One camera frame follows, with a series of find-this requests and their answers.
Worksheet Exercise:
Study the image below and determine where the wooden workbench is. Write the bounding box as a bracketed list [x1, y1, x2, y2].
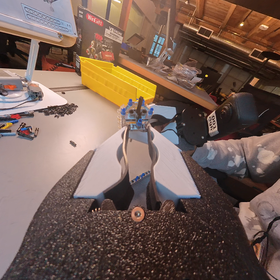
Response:
[118, 54, 219, 111]

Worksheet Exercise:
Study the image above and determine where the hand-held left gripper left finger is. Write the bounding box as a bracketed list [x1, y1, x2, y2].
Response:
[73, 126, 135, 211]

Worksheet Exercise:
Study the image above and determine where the black printed toy box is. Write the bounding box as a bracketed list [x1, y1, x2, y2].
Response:
[75, 5, 125, 76]

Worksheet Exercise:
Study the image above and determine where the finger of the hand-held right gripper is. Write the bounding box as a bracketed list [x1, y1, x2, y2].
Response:
[129, 121, 180, 145]
[151, 105, 177, 120]

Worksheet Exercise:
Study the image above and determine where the pile of black toy pieces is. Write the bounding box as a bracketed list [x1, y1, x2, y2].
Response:
[43, 103, 79, 118]

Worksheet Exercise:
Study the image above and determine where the silver ventilation duct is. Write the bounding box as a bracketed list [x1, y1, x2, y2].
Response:
[183, 23, 280, 70]

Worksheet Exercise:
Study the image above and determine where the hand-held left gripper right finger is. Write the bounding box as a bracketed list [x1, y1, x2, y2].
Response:
[145, 126, 201, 211]

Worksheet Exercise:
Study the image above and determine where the window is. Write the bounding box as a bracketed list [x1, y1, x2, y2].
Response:
[149, 33, 167, 57]

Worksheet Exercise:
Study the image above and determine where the black lamp on pole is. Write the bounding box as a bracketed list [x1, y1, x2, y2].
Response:
[249, 51, 278, 88]

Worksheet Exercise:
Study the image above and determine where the grey motor block, orange part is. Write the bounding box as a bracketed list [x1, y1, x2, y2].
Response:
[0, 72, 29, 91]

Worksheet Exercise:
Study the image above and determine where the thin black cable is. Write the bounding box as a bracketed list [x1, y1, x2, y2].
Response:
[250, 215, 280, 246]

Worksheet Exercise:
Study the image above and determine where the open toy instruction booklet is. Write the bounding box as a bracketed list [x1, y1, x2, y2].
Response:
[0, 0, 78, 38]

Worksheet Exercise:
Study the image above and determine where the small grey motor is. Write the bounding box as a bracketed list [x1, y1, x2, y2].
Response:
[27, 83, 43, 99]

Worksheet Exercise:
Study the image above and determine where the yellow plastic bin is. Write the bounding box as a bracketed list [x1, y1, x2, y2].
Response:
[79, 56, 157, 107]

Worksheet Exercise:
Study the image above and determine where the white metal stand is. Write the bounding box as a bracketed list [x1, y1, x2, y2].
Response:
[0, 13, 64, 83]

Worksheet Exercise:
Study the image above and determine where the grey desk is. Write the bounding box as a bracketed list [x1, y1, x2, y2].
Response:
[0, 68, 182, 272]

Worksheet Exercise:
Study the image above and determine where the white base with battery box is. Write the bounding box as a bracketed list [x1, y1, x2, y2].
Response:
[0, 81, 68, 115]

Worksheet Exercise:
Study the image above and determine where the pile of colourful toy pieces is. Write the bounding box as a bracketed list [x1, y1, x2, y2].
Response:
[0, 110, 40, 140]

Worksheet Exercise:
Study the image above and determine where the pile of clear plastic bags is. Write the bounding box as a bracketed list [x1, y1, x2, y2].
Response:
[147, 57, 203, 89]

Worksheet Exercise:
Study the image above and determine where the long grey beam panel assembly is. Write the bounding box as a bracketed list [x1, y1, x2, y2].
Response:
[130, 171, 152, 183]

